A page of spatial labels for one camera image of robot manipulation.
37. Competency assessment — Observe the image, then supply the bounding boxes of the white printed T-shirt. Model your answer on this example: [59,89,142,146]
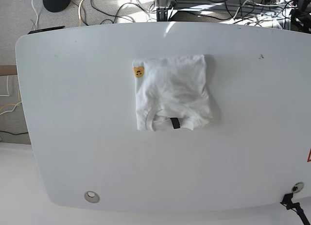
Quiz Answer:
[133,55,213,131]

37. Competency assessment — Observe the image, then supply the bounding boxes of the silver central frame post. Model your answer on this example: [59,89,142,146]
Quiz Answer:
[154,0,174,22]

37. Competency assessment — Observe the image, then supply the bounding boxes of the silver table grommet left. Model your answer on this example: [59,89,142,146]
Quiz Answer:
[84,191,100,204]

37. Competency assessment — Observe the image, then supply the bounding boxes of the red warning triangle sticker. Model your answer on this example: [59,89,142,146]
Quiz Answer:
[307,149,311,162]

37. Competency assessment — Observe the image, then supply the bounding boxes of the silver table grommet right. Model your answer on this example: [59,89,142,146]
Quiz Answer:
[292,182,304,193]

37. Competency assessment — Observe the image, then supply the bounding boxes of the round black stand base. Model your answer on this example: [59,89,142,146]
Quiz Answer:
[43,0,71,13]

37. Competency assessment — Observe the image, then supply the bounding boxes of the silver table grommet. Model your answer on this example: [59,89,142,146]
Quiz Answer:
[84,191,100,204]
[292,182,304,193]

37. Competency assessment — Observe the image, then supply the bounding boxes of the black clamp mount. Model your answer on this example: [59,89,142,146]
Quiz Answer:
[280,193,310,225]

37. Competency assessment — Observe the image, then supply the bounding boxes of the yellow cable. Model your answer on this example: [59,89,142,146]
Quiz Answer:
[0,88,22,114]

